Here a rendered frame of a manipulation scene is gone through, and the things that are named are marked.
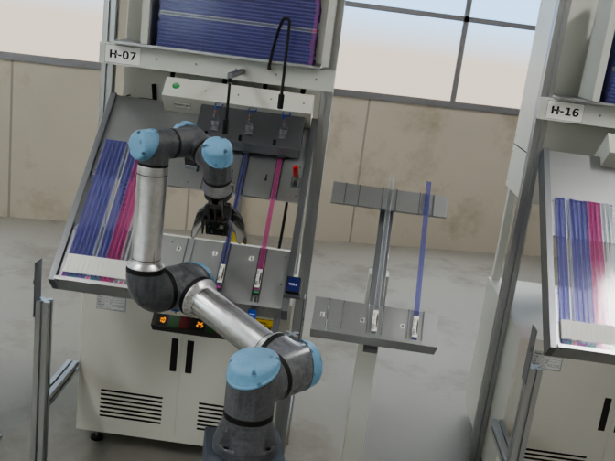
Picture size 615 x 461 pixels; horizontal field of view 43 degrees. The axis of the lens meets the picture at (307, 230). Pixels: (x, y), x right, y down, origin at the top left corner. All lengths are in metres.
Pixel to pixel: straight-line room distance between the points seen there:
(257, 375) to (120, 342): 1.06
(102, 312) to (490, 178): 3.85
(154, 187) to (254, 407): 0.59
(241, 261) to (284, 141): 0.43
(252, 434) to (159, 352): 0.96
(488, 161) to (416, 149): 0.56
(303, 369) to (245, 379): 0.17
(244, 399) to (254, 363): 0.08
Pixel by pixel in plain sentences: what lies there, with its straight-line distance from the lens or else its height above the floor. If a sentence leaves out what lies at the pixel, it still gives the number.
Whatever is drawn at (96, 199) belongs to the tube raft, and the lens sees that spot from 2.48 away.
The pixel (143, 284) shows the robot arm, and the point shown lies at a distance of 2.01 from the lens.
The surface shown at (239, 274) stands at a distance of 2.31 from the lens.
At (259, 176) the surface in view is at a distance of 2.49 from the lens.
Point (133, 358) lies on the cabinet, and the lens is 2.74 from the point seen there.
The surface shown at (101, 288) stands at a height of 0.71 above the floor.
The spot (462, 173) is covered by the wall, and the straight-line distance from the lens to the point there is 5.89.
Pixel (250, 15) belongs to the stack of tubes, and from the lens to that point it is 2.57.
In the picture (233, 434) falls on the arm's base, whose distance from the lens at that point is 1.82.
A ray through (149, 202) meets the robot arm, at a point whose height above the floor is 1.05.
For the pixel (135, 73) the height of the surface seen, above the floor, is 1.28.
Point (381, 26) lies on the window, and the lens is 5.56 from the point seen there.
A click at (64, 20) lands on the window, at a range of 5.44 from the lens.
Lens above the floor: 1.52
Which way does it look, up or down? 15 degrees down
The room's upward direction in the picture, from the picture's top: 7 degrees clockwise
